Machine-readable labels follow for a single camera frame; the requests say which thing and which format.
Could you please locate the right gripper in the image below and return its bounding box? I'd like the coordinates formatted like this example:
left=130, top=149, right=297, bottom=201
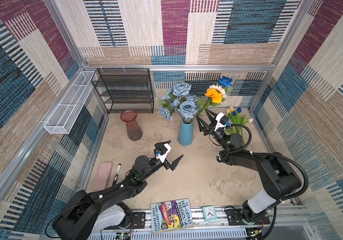
left=196, top=108, right=228, bottom=149

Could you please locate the orange marigold flower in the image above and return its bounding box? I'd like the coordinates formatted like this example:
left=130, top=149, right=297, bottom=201
left=196, top=89, right=224, bottom=117

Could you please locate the blue ceramic vase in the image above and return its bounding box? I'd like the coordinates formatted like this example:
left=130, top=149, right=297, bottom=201
left=178, top=119, right=194, bottom=146

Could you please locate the cream sunflower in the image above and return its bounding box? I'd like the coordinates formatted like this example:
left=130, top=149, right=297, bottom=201
left=206, top=85, right=227, bottom=104

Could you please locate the pale blue rose bouquet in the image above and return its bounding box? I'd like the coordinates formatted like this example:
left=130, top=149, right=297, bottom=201
left=158, top=83, right=201, bottom=124

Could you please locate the dark blue rose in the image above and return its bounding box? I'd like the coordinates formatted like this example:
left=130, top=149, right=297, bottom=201
left=218, top=76, right=233, bottom=95

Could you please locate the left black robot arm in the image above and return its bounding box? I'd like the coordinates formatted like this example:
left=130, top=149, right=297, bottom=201
left=50, top=141, right=183, bottom=240

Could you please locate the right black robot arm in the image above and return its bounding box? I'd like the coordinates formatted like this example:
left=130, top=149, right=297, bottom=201
left=197, top=110, right=309, bottom=225

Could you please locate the red ribbed glass vase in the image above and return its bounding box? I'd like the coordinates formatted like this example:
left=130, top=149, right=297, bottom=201
left=120, top=110, right=142, bottom=141

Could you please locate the tulip bunch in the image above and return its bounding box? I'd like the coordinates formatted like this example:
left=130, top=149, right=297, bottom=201
left=226, top=107, right=254, bottom=147

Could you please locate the black marker pen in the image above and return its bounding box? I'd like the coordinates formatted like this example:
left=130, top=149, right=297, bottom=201
left=112, top=164, right=121, bottom=186

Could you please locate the colourful treehouse book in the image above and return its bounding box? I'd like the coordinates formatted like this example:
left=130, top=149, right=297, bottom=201
left=150, top=199, right=194, bottom=234

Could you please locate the pink pencil case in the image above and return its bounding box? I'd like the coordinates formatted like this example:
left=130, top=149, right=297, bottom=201
left=93, top=162, right=113, bottom=192

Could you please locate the small mint alarm clock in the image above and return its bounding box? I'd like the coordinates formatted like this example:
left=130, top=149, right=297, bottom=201
left=202, top=206, right=218, bottom=222

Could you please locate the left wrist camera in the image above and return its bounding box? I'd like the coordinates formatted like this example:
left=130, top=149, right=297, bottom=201
left=154, top=144, right=171, bottom=163

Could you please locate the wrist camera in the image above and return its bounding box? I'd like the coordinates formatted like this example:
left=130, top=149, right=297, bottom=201
left=214, top=113, right=231, bottom=132
left=154, top=144, right=171, bottom=163

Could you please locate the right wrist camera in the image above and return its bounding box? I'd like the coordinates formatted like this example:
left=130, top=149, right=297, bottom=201
left=214, top=113, right=231, bottom=132

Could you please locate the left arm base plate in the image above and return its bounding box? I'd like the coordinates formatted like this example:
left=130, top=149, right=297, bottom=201
left=119, top=212, right=146, bottom=229

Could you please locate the black wire mesh shelf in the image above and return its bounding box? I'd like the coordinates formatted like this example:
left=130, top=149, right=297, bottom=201
left=91, top=68, right=154, bottom=114

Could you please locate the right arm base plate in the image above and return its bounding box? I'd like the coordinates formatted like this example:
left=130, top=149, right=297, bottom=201
left=224, top=206, right=271, bottom=226

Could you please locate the white wire mesh basket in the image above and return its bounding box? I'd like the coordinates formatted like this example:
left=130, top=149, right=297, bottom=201
left=44, top=71, right=94, bottom=135

